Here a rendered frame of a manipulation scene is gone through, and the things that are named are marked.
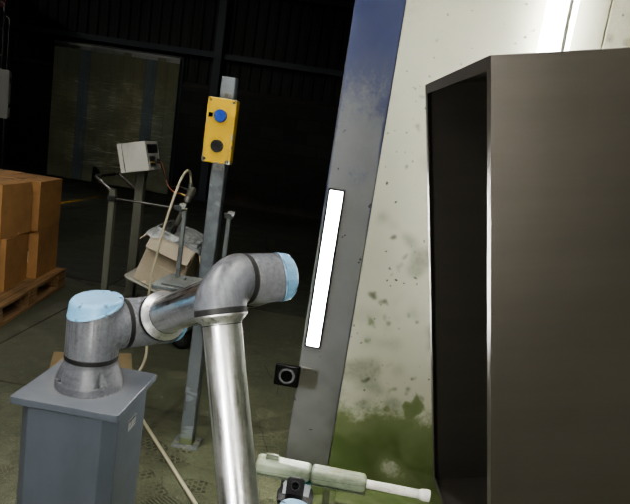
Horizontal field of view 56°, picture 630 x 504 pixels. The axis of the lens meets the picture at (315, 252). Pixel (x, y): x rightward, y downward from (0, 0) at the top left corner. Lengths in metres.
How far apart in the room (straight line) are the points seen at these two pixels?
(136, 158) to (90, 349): 2.43
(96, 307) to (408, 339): 1.20
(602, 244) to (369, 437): 1.53
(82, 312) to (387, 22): 1.42
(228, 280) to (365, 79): 1.19
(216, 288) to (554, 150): 0.72
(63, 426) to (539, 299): 1.28
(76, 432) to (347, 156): 1.29
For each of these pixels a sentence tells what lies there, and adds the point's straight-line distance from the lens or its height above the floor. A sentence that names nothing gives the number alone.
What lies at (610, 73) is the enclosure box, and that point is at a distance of 1.22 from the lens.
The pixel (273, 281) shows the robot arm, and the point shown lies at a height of 1.12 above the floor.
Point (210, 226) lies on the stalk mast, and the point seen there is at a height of 1.02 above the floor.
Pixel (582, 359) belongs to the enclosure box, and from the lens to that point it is 1.29.
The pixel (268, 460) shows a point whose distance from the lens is 1.75.
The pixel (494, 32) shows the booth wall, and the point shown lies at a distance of 2.33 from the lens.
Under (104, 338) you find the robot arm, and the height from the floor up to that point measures 0.81.
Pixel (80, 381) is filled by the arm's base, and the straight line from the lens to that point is 1.82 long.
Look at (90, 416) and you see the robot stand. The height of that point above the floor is 0.63.
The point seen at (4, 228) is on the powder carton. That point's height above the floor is 0.57.
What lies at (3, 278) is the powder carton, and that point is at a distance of 4.48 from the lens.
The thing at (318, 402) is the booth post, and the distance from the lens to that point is 2.47.
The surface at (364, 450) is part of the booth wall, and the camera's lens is 2.55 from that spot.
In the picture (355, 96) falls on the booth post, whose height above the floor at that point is 1.62.
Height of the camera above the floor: 1.44
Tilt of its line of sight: 10 degrees down
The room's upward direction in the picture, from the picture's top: 9 degrees clockwise
